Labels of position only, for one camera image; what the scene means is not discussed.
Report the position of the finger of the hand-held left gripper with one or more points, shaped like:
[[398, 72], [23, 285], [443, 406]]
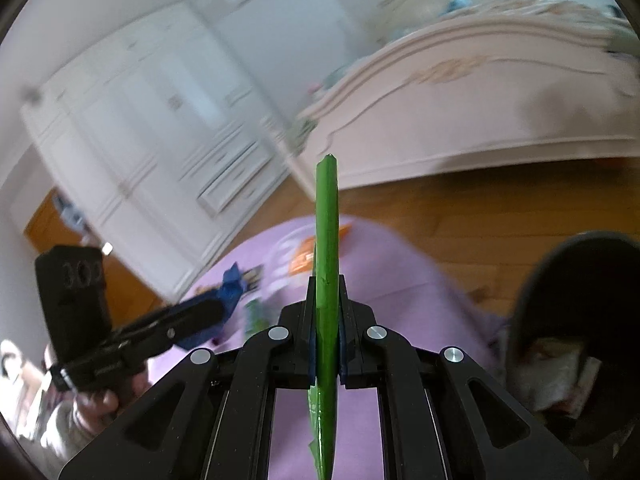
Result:
[[170, 327]]

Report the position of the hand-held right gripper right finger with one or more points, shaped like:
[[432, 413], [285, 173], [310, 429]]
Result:
[[357, 330]]

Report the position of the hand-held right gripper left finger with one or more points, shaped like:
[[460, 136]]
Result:
[[295, 330]]

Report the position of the green wrapper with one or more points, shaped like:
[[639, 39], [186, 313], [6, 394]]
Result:
[[327, 260]]

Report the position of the black trash bin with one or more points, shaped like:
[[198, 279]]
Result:
[[575, 270]]

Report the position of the person's left forearm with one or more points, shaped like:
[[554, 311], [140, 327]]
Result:
[[55, 435]]

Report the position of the person's left hand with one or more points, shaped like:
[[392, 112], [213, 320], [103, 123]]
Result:
[[100, 402]]

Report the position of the small green packet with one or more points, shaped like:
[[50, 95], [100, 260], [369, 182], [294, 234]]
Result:
[[257, 315]]

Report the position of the orange yellow packet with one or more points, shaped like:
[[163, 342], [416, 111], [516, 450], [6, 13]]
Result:
[[302, 260]]

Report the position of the wooden door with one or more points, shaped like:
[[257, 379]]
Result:
[[45, 230]]

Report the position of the blue face mask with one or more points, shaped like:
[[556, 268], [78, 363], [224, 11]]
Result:
[[70, 212]]

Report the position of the white wardrobe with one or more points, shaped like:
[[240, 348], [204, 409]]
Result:
[[150, 135]]

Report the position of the light green blanket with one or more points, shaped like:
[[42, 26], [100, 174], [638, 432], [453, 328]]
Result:
[[300, 136]]

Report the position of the cream carved bed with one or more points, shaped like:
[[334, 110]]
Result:
[[475, 110]]

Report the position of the blue plush toy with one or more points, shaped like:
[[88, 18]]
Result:
[[459, 3]]

